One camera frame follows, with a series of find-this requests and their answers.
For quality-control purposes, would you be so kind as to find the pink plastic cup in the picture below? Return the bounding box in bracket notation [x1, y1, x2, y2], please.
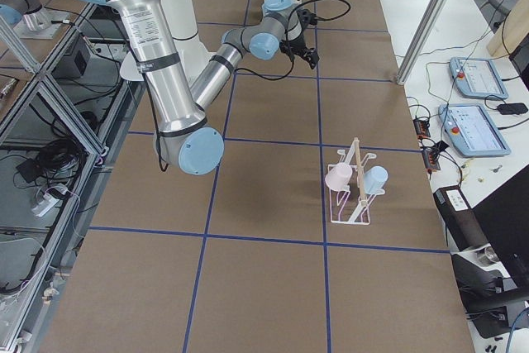
[325, 162, 353, 192]

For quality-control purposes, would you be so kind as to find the far teach pendant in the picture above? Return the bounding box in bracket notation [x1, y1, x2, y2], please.
[449, 57, 508, 99]

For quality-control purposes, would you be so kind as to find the white wire cup rack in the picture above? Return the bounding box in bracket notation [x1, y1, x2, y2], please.
[325, 137, 385, 226]

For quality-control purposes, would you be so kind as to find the near teach pendant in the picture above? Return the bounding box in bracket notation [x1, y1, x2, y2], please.
[438, 103, 511, 158]

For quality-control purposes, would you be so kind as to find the black power adapter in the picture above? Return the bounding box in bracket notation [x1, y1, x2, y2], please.
[496, 103, 528, 115]

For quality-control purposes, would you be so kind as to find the light blue plastic cup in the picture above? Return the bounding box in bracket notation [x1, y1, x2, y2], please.
[364, 165, 388, 195]

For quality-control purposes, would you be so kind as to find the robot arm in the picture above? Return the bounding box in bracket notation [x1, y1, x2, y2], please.
[81, 0, 318, 175]

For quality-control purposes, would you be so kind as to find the aluminium frame post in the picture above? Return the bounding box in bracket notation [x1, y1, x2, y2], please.
[395, 0, 447, 85]

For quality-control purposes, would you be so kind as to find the braided black right cable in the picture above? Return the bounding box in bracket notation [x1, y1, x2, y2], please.
[150, 0, 352, 173]

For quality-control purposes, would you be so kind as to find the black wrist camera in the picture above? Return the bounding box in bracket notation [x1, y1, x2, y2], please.
[297, 8, 318, 29]

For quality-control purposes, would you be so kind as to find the teach pendant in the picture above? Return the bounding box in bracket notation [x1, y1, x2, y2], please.
[449, 57, 508, 99]
[438, 103, 511, 158]

